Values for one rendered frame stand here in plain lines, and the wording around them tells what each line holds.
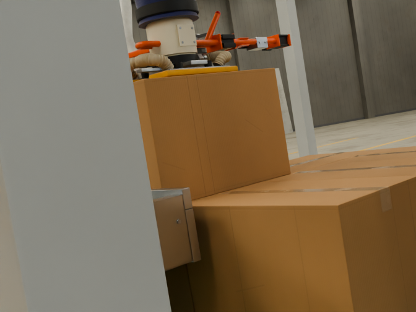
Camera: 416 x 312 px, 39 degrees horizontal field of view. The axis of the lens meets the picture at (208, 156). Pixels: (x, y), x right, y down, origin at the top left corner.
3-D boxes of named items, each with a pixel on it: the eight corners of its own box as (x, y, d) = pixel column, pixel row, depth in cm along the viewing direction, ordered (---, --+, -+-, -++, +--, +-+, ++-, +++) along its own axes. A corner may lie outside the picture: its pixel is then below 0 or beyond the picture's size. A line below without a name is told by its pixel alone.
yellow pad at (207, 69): (168, 76, 188) (165, 60, 188) (148, 81, 195) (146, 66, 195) (238, 70, 211) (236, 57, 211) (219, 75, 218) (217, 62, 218)
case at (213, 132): (164, 208, 178) (143, 78, 176) (98, 207, 209) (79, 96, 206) (291, 173, 217) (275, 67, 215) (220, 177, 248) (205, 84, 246)
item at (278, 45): (279, 46, 245) (277, 34, 244) (266, 49, 250) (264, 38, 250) (291, 45, 250) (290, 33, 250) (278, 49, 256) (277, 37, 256)
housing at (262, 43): (258, 47, 237) (256, 36, 236) (246, 51, 241) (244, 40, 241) (268, 47, 241) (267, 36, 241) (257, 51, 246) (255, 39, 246)
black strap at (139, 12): (163, 9, 193) (161, -3, 193) (123, 25, 210) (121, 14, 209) (212, 10, 208) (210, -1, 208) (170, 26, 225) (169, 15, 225)
